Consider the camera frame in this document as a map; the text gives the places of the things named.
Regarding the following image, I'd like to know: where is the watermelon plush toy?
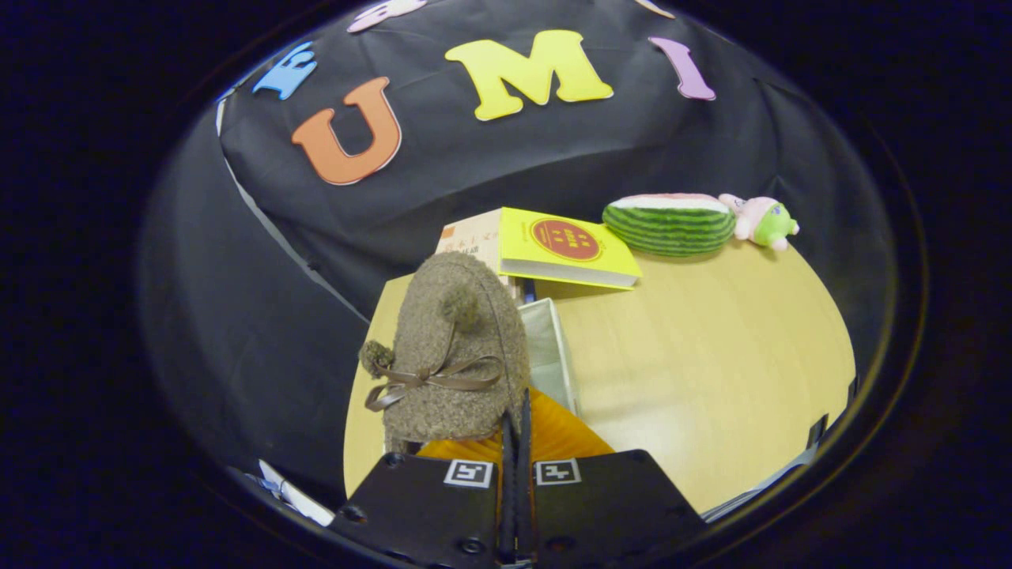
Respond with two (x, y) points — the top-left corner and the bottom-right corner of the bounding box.
(602, 194), (738, 258)

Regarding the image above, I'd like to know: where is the beige book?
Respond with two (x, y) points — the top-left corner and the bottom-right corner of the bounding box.
(435, 209), (527, 301)

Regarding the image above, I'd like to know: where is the cream fabric storage box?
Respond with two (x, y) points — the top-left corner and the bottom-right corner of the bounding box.
(518, 298), (582, 416)

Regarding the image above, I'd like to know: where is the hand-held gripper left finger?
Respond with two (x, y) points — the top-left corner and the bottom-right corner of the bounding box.
(330, 409), (516, 566)

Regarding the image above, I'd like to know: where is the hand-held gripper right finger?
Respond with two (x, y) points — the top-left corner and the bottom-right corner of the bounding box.
(515, 387), (708, 566)

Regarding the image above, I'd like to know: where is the yellow book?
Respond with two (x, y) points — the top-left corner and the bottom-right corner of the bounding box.
(498, 207), (643, 291)

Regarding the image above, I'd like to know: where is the brown fuzzy shoe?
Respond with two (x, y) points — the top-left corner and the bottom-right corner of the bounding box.
(360, 251), (532, 455)

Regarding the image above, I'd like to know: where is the white blue printed paper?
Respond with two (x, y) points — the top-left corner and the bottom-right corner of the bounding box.
(245, 460), (337, 528)

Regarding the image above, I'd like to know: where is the pink green plush toy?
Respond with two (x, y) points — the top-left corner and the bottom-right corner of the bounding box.
(718, 194), (801, 252)

